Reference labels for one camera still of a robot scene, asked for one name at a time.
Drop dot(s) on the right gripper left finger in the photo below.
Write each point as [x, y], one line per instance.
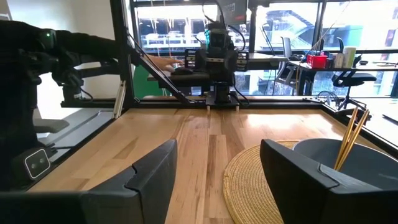
[140, 199]

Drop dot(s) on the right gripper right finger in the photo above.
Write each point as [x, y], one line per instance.
[304, 199]

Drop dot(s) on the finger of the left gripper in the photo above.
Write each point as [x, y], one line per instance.
[218, 70]
[227, 70]

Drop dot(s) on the wooden chopstick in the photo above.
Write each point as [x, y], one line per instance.
[346, 137]
[356, 133]

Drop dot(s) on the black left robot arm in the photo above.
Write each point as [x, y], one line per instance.
[222, 93]

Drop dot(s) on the person's forearm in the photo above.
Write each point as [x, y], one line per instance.
[90, 43]

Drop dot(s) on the dark desk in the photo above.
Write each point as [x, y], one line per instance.
[192, 79]

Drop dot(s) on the black computer mouse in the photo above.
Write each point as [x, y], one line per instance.
[182, 71]

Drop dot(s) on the person's hand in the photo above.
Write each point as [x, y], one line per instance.
[163, 63]

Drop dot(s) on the grey desk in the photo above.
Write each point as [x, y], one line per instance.
[267, 59]

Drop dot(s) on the black hanging monitor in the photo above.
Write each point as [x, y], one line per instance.
[233, 11]

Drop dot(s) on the grey office chair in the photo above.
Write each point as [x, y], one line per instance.
[286, 46]

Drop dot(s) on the grey bowl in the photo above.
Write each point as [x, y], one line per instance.
[367, 161]

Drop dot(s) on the red storage box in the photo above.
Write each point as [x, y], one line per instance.
[317, 61]

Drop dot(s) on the black office chair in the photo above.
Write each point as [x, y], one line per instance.
[353, 77]

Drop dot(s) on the background office desk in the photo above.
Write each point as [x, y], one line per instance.
[373, 66]

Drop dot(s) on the person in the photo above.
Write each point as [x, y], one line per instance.
[15, 62]

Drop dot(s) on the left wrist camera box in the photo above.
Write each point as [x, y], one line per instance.
[217, 40]

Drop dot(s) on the black aluminium table frame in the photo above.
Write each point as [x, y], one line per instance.
[121, 46]

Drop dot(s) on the white frame bracket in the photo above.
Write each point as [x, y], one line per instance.
[119, 99]

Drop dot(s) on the table-level depth camera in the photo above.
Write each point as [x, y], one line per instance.
[35, 163]

